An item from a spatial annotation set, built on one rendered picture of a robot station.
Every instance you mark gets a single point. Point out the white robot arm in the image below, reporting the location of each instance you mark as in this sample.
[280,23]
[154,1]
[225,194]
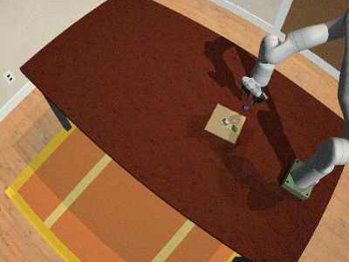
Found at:
[334,150]

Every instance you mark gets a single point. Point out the tan square mat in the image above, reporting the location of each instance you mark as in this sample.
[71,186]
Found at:
[216,123]

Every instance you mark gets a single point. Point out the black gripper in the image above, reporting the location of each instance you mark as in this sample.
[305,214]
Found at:
[255,99]

